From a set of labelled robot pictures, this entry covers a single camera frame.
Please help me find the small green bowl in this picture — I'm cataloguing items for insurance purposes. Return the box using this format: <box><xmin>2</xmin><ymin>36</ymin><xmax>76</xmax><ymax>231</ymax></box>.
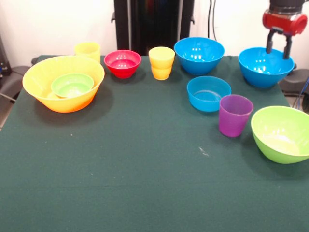
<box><xmin>51</xmin><ymin>72</ymin><xmax>95</xmax><ymax>99</ymax></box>

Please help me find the large green bowl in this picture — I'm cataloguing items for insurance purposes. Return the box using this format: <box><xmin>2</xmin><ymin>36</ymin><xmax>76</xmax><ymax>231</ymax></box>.
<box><xmin>251</xmin><ymin>105</ymin><xmax>309</xmax><ymax>164</ymax></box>

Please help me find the small red bowl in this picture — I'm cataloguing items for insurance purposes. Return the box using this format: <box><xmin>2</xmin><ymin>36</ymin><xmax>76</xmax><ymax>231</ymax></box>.
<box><xmin>104</xmin><ymin>49</ymin><xmax>142</xmax><ymax>79</ymax></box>

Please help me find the small blue ridged bowl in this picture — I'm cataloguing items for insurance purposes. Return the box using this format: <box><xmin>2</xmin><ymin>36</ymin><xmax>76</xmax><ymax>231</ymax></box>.
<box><xmin>186</xmin><ymin>75</ymin><xmax>232</xmax><ymax>113</ymax></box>

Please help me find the yellow cup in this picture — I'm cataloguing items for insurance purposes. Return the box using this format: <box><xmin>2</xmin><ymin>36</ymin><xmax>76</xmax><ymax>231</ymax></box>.
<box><xmin>148</xmin><ymin>46</ymin><xmax>176</xmax><ymax>81</ymax></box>

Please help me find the large blue bowl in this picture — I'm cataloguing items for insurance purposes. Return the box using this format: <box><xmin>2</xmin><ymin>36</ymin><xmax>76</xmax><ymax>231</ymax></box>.
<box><xmin>238</xmin><ymin>47</ymin><xmax>295</xmax><ymax>88</ymax></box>
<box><xmin>173</xmin><ymin>37</ymin><xmax>225</xmax><ymax>76</ymax></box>

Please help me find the black robot column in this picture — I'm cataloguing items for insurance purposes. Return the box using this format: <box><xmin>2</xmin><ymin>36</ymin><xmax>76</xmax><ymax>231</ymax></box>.
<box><xmin>111</xmin><ymin>0</ymin><xmax>196</xmax><ymax>57</ymax></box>

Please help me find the translucent yellow-green cup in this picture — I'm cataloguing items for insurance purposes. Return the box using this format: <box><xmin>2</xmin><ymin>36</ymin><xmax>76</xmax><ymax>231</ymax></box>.
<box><xmin>73</xmin><ymin>42</ymin><xmax>101</xmax><ymax>64</ymax></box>

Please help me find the large orange bowl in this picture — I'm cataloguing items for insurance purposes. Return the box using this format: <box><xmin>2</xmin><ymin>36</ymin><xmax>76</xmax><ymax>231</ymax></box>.
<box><xmin>22</xmin><ymin>55</ymin><xmax>105</xmax><ymax>114</ymax></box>

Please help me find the black wall cable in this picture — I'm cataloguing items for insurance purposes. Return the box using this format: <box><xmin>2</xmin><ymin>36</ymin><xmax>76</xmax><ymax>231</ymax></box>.
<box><xmin>208</xmin><ymin>0</ymin><xmax>217</xmax><ymax>41</ymax></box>

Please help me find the dark green tablecloth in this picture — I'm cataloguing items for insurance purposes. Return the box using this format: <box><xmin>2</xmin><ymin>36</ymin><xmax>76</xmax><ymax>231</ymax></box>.
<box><xmin>0</xmin><ymin>55</ymin><xmax>309</xmax><ymax>232</ymax></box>

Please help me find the black robot pedestal leg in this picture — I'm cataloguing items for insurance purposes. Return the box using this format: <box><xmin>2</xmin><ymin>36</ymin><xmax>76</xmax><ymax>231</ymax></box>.
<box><xmin>279</xmin><ymin>63</ymin><xmax>309</xmax><ymax>98</ymax></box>
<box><xmin>0</xmin><ymin>64</ymin><xmax>26</xmax><ymax>102</ymax></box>

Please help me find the purple cup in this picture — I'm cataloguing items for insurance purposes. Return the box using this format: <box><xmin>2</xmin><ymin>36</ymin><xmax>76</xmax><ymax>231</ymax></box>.
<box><xmin>218</xmin><ymin>94</ymin><xmax>254</xmax><ymax>138</ymax></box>

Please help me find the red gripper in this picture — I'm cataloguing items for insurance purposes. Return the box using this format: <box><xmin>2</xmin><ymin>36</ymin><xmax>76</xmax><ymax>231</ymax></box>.
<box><xmin>262</xmin><ymin>9</ymin><xmax>309</xmax><ymax>59</ymax></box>

